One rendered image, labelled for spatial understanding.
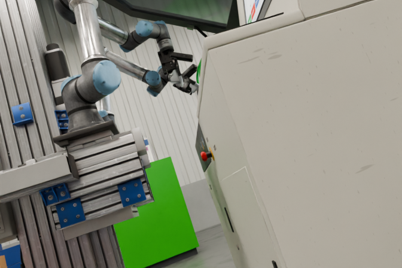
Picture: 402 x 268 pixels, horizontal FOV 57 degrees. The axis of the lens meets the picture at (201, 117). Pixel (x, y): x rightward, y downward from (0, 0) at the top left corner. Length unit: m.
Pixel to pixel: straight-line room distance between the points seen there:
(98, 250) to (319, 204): 1.11
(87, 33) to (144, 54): 7.44
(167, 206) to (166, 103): 3.95
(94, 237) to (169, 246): 3.33
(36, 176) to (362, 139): 1.00
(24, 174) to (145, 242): 3.67
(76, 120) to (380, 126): 1.06
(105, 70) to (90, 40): 0.15
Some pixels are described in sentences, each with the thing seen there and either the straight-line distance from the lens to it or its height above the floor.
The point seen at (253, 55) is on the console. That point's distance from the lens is 0.79.
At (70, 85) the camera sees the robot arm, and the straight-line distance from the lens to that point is 1.53.
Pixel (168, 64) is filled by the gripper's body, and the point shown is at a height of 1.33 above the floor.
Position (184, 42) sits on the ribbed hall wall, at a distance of 9.07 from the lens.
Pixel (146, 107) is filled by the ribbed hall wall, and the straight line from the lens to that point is 8.48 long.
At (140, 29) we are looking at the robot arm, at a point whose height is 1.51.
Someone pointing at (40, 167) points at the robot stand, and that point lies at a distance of 1.35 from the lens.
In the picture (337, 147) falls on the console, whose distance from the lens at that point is 0.78.
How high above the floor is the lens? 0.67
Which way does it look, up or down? 11 degrees up
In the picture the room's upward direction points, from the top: 19 degrees counter-clockwise
